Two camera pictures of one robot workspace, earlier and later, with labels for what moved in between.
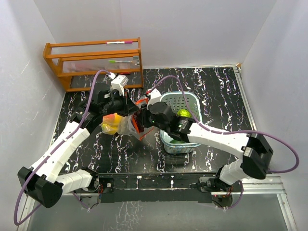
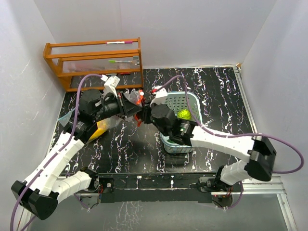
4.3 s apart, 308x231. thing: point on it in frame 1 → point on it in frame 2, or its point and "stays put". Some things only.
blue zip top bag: (112, 123) → (108, 123)
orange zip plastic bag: (131, 124) → (136, 97)
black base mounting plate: (169, 187) stays put
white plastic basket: (177, 101) stays put
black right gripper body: (148, 120) stays put
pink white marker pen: (119, 42) stays put
